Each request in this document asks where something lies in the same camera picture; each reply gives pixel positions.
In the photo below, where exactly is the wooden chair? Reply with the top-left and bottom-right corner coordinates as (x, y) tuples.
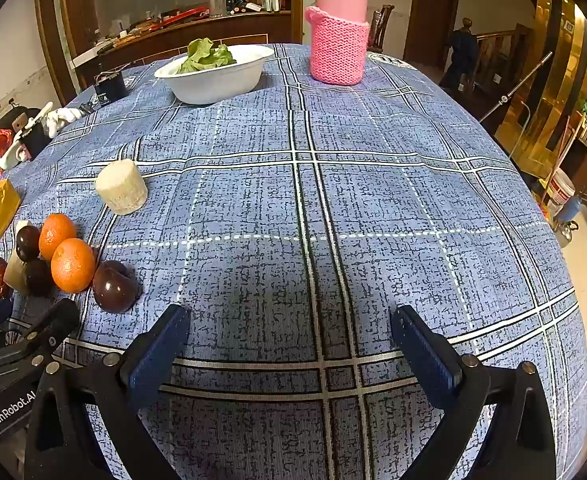
(368, 4), (395, 53)

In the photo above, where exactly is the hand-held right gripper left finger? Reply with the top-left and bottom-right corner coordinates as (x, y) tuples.
(24, 304), (190, 480)

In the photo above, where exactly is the green lettuce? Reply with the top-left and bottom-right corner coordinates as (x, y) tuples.
(176, 37), (237, 75)

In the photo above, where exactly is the small black box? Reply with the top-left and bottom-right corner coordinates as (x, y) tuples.
(94, 71), (129, 107)

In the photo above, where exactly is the pink flask with knitted sleeve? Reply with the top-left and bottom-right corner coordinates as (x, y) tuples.
(305, 0), (371, 86)

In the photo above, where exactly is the white bucket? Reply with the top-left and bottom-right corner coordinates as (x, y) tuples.
(546, 167), (577, 221)

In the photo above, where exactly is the metal pole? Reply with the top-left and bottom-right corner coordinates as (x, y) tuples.
(478, 52), (553, 121)

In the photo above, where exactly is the blue plaid tablecloth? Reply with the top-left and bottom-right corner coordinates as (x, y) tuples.
(0, 42), (587, 480)

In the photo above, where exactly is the blue bucket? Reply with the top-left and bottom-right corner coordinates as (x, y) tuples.
(558, 195), (582, 223)

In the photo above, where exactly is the dark purple plum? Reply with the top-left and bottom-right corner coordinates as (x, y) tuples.
(22, 258), (54, 297)
(92, 260), (141, 315)
(15, 225), (42, 262)

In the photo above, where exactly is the white glove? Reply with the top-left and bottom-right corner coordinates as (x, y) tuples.
(48, 106), (82, 136)

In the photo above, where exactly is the orange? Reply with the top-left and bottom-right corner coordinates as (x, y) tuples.
(38, 213), (78, 261)
(50, 237), (97, 293)

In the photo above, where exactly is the wooden counter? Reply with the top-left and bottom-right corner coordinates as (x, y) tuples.
(71, 10), (294, 91)

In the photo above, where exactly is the wooden door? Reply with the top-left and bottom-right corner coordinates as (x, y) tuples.
(403, 0), (461, 68)

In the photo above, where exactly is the white bowl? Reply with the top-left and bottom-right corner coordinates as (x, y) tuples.
(154, 44), (276, 106)

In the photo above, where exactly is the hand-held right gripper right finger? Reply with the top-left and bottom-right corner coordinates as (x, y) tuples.
(389, 305), (557, 480)

